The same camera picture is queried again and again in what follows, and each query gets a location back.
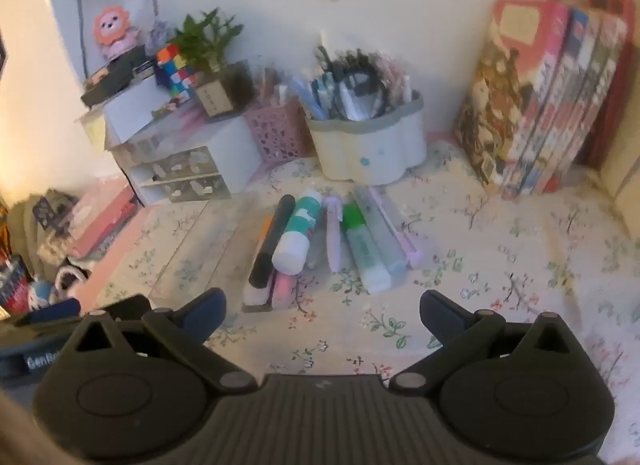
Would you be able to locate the yellow sticky note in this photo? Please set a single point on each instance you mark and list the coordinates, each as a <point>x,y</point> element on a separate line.
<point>95,130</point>

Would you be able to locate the pink mesh pen holder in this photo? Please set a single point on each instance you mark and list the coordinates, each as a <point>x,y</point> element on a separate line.
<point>280,135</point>

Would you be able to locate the pink lion plush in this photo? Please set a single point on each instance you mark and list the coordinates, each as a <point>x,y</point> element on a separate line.
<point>112,27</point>

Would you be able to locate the black flat box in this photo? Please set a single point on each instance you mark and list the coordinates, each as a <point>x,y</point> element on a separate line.
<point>115,77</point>

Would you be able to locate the white cloud-shaped pen holder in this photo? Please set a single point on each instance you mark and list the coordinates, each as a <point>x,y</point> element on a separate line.
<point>365,150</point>

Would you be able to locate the glass plant pot with label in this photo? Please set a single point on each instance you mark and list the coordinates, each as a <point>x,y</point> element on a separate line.
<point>217,95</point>

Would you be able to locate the floral tablecloth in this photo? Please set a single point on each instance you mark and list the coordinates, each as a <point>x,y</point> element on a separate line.
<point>500,255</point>

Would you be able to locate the lilac pen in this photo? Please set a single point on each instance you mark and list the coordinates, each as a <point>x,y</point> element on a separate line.
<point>405,250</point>

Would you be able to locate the bunch of pens in white holder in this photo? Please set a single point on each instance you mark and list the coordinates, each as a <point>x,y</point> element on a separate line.
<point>325,85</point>

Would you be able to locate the white desktop drawer cabinet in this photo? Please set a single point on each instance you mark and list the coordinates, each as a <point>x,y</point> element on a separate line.
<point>230,145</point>

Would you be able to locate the orange highlighter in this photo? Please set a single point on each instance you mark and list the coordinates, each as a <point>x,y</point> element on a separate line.
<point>257,295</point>

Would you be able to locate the pink highlighter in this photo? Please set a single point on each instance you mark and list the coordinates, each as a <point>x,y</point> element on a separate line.
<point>282,290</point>

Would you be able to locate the blue white plush toy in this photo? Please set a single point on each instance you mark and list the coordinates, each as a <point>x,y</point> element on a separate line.
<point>45,292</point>

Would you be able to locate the white teal glue stick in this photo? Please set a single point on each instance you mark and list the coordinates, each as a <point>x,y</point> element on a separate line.
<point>295,240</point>

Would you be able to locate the red blue printed packet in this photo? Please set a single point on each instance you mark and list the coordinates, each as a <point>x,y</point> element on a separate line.
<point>12,285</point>

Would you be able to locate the colourful puzzle cube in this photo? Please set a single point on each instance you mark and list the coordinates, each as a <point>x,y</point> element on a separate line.
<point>176,70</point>

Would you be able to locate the bunch of pens in pink holder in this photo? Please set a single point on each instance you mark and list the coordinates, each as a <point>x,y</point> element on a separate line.
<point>275,90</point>

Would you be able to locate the black marker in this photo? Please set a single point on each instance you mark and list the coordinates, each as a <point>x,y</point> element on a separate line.
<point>272,240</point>

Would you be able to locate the white storage box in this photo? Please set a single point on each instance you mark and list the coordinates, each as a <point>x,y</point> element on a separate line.
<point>130,110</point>

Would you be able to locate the blue spine book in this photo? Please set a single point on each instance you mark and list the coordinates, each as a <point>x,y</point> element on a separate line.
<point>560,95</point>

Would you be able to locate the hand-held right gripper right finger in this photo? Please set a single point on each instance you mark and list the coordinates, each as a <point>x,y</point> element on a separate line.
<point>440,310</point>

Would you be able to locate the red book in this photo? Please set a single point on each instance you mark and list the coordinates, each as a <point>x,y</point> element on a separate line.
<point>622,10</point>

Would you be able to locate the grey spine book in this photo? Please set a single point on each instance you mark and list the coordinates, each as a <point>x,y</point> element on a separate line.
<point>582,95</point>

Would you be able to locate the green highlighter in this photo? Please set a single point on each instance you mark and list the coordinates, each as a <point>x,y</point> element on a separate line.
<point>367,260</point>

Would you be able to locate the pink flat box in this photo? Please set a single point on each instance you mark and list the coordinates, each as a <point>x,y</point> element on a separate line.
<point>100,220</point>

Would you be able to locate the purple plush toy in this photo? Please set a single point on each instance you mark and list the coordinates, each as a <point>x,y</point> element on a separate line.
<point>159,35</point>

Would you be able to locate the clear storage box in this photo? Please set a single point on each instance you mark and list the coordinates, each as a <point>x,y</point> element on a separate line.
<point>190,120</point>

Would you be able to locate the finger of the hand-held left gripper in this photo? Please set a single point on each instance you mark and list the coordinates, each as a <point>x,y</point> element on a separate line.
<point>125,306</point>

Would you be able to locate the lavender white pen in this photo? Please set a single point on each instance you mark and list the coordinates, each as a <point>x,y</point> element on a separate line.
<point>334,240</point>

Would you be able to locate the black magnifying glass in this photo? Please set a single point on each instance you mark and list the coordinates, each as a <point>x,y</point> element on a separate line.
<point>367,82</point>

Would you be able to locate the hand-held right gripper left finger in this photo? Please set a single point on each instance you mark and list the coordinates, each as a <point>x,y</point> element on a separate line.
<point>205,310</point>

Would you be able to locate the pink spine book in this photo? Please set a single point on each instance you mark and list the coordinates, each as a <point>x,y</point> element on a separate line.
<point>602,90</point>

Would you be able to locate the dark patterned pouch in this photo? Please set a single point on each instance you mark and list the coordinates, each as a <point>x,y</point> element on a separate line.
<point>52,212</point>

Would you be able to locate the green bamboo plant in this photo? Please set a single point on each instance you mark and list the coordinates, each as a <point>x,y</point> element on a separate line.
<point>205,40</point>

